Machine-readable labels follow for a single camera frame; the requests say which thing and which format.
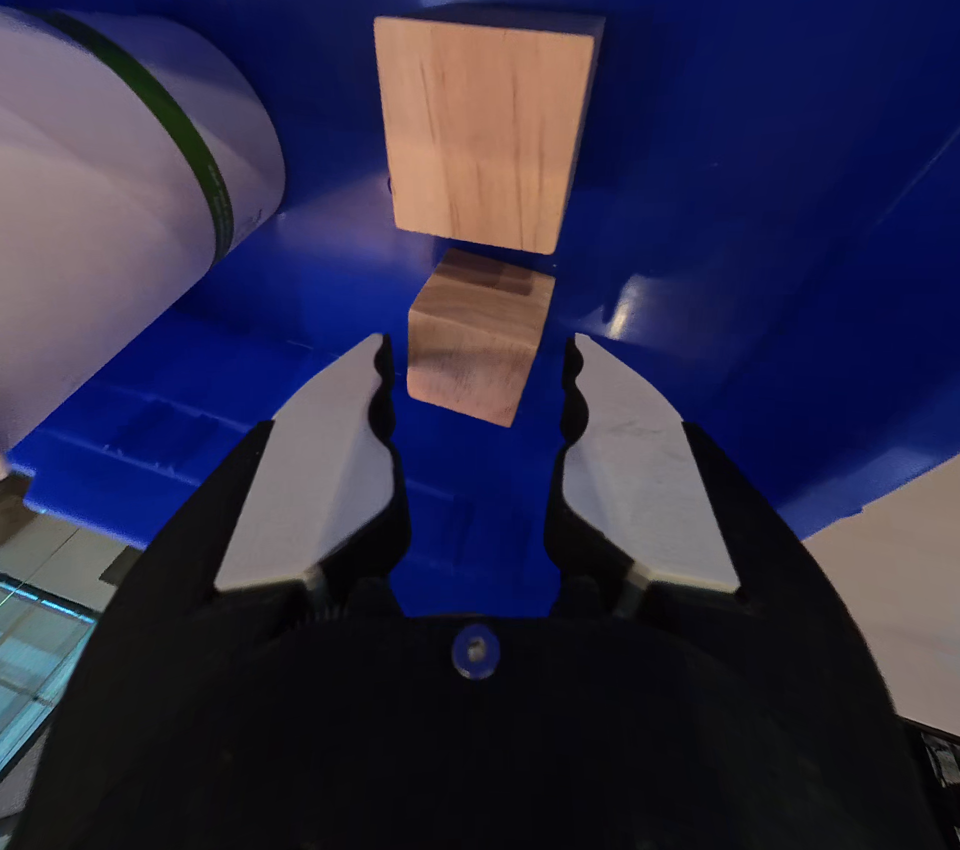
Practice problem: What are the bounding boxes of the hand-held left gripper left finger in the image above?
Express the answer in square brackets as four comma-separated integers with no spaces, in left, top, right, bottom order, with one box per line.
[213,333,412,617]

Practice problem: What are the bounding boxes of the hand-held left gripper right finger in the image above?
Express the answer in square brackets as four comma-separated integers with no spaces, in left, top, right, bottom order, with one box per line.
[544,333,744,620]

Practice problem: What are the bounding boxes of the wooden cube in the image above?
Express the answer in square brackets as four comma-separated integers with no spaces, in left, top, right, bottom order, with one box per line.
[373,3,607,256]
[406,248,558,428]

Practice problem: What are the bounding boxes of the blue plastic bin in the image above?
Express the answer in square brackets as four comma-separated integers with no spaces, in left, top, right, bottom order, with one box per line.
[0,0,960,619]

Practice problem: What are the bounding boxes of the white paper cup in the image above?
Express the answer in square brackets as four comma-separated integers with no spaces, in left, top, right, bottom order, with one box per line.
[0,6,287,454]

